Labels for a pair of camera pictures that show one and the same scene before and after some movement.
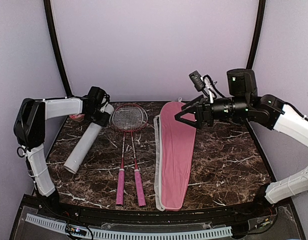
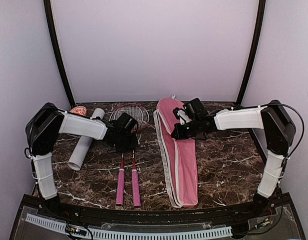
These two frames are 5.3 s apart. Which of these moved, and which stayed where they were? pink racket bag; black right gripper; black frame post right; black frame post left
Moved: pink racket bag; black right gripper
Stayed: black frame post left; black frame post right
